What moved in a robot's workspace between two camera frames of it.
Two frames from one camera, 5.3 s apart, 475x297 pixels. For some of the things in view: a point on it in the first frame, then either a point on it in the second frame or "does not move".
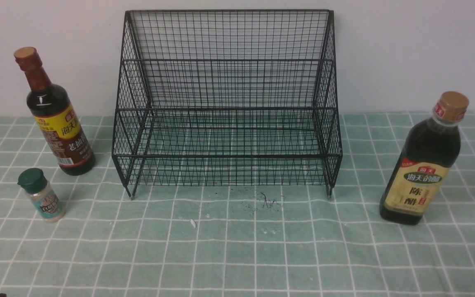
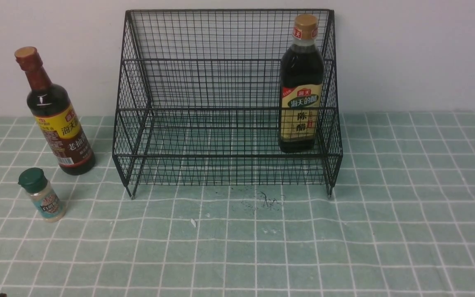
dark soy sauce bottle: (57, 118) does not move
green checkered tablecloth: (237, 204) does not move
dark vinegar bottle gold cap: (422, 162) → (301, 88)
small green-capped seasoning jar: (42, 196) does not move
